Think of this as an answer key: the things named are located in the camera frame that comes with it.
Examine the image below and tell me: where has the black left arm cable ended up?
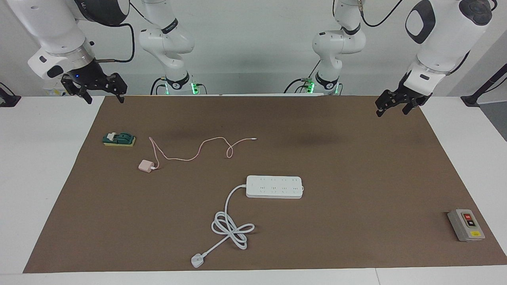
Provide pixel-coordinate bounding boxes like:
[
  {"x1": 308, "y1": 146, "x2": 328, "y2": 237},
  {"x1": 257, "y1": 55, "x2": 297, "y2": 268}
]
[{"x1": 358, "y1": 0, "x2": 404, "y2": 28}]

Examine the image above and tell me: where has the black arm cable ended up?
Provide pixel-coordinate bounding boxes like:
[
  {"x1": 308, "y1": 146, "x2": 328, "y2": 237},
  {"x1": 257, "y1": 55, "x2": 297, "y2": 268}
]
[
  {"x1": 95, "y1": 0, "x2": 159, "y2": 64},
  {"x1": 358, "y1": 0, "x2": 404, "y2": 28}
]

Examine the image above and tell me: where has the white power cord with plug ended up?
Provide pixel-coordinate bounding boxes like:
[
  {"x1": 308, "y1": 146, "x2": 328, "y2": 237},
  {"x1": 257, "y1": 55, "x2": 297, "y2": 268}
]
[{"x1": 191, "y1": 184, "x2": 255, "y2": 269}]

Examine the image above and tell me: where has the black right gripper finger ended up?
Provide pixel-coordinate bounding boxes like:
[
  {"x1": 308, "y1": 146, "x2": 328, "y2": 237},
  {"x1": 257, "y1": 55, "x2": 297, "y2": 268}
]
[
  {"x1": 104, "y1": 73, "x2": 128, "y2": 104},
  {"x1": 61, "y1": 77, "x2": 93, "y2": 105}
]

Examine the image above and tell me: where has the grey on-off switch box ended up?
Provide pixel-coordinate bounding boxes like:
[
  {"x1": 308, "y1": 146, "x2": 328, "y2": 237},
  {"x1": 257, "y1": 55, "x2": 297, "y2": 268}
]
[{"x1": 447, "y1": 209, "x2": 486, "y2": 242}]

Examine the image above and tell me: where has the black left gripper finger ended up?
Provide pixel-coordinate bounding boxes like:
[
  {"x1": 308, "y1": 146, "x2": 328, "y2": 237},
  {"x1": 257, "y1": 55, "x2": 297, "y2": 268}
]
[
  {"x1": 402, "y1": 97, "x2": 422, "y2": 116},
  {"x1": 375, "y1": 89, "x2": 404, "y2": 118}
]

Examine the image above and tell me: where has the pink charging cable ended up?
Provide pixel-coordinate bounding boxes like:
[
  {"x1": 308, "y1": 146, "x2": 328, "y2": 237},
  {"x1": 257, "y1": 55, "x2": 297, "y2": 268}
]
[{"x1": 149, "y1": 137, "x2": 258, "y2": 171}]

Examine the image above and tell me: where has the black base cable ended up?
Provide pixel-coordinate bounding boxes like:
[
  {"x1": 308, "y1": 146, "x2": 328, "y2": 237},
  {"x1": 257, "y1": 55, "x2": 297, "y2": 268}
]
[
  {"x1": 283, "y1": 77, "x2": 315, "y2": 94},
  {"x1": 150, "y1": 76, "x2": 167, "y2": 95}
]

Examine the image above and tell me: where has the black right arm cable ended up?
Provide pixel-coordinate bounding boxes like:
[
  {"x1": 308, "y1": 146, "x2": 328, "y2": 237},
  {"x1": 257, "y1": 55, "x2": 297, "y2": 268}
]
[{"x1": 95, "y1": 0, "x2": 159, "y2": 64}]

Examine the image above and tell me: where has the white box with yellow labels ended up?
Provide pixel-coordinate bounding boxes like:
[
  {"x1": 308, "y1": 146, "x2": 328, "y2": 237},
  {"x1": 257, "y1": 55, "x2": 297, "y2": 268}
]
[{"x1": 43, "y1": 81, "x2": 67, "y2": 97}]

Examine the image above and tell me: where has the white power strip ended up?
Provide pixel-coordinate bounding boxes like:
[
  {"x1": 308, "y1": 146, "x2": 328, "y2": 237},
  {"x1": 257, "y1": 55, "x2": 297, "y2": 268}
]
[{"x1": 246, "y1": 175, "x2": 304, "y2": 199}]

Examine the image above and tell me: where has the brown table mat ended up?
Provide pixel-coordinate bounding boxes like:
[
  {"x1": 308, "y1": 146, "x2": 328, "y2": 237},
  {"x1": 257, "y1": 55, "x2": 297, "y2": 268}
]
[{"x1": 23, "y1": 95, "x2": 507, "y2": 274}]

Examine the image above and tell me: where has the black clamp stand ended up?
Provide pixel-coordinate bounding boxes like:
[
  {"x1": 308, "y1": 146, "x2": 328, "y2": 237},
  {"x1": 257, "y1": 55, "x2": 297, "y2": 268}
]
[
  {"x1": 461, "y1": 63, "x2": 507, "y2": 107},
  {"x1": 0, "y1": 81, "x2": 21, "y2": 107}
]

